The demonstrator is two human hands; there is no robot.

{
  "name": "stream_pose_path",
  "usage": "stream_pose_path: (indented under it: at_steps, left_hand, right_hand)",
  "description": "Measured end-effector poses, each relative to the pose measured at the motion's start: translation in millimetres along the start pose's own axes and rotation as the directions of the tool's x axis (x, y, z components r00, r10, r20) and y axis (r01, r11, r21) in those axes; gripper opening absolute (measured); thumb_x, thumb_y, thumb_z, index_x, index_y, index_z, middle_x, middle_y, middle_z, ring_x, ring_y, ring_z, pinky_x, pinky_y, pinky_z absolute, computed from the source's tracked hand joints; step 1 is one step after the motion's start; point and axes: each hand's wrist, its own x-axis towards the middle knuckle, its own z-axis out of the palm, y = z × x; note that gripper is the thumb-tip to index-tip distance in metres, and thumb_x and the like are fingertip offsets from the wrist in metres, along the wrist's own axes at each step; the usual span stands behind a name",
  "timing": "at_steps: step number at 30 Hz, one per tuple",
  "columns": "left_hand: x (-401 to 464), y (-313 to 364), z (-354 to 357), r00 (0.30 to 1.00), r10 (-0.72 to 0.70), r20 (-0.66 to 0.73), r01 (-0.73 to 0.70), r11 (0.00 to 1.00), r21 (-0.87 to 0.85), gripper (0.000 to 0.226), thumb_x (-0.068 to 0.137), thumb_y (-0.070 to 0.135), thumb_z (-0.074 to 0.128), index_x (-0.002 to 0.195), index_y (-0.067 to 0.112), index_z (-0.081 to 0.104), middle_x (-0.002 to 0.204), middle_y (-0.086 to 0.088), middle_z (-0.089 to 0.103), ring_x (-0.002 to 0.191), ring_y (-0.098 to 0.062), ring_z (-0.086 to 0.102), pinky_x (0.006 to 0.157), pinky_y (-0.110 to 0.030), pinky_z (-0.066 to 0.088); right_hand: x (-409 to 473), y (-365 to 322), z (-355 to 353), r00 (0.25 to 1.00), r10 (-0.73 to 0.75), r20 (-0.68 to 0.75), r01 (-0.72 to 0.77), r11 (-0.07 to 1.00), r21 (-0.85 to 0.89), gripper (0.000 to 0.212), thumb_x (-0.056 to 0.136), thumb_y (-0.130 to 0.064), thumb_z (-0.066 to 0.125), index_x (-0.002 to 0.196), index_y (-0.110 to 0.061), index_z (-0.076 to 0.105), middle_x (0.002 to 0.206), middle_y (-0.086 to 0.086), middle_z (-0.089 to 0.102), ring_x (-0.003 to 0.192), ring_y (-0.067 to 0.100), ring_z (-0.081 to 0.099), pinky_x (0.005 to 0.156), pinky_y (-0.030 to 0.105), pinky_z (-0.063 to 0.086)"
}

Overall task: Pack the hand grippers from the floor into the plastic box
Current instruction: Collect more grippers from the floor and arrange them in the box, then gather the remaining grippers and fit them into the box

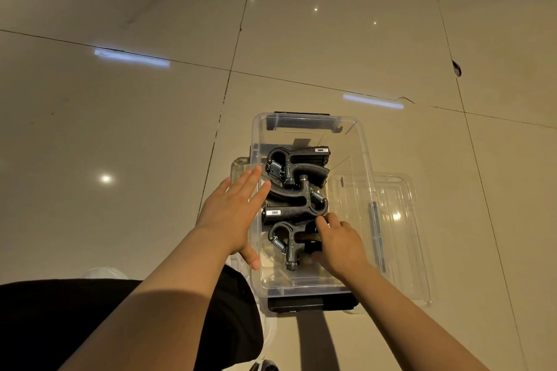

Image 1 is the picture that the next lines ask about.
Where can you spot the black trousers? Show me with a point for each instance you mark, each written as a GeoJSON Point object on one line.
{"type": "Point", "coordinates": [65, 318]}

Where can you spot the white left shoe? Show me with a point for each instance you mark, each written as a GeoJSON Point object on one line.
{"type": "Point", "coordinates": [104, 273]}

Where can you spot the person's right forearm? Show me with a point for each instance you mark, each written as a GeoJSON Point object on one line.
{"type": "Point", "coordinates": [404, 323]}

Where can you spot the clear plastic storage box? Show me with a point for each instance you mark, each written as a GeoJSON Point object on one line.
{"type": "Point", "coordinates": [348, 140]}

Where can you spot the person's left forearm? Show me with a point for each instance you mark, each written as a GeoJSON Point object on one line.
{"type": "Point", "coordinates": [152, 310]}

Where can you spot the white right shoe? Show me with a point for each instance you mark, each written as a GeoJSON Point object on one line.
{"type": "Point", "coordinates": [269, 336]}

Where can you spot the person's right hand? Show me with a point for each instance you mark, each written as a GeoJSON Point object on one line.
{"type": "Point", "coordinates": [344, 251]}

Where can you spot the white shoe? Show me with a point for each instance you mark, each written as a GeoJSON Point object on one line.
{"type": "Point", "coordinates": [104, 273]}
{"type": "Point", "coordinates": [269, 336]}

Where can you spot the clear plastic box lid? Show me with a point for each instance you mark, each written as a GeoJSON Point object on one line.
{"type": "Point", "coordinates": [400, 210]}

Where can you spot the person's left hand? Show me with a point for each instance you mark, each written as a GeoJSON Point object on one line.
{"type": "Point", "coordinates": [230, 218]}

